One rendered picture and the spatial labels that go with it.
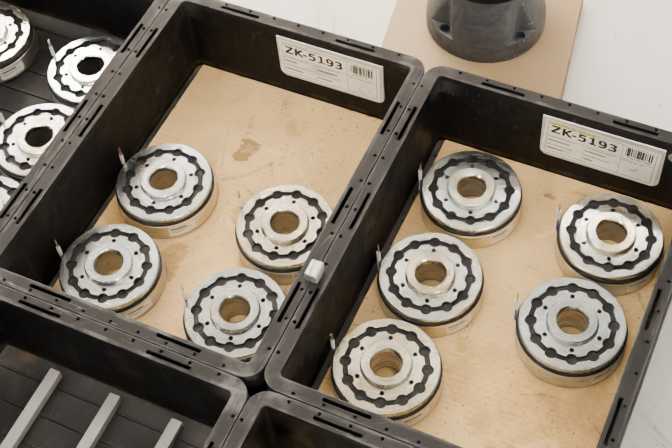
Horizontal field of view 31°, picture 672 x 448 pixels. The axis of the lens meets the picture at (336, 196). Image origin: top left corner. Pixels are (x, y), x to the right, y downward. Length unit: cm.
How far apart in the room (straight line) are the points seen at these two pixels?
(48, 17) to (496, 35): 54
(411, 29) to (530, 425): 61
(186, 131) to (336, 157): 17
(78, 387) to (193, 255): 18
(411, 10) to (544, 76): 20
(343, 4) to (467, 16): 22
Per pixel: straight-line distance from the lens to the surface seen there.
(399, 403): 113
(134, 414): 119
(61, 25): 152
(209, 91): 140
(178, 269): 126
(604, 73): 158
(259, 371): 107
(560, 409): 116
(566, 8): 161
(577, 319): 119
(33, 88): 146
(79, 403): 121
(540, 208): 128
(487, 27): 151
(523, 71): 153
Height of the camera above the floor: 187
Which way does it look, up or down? 54 degrees down
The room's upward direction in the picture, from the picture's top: 7 degrees counter-clockwise
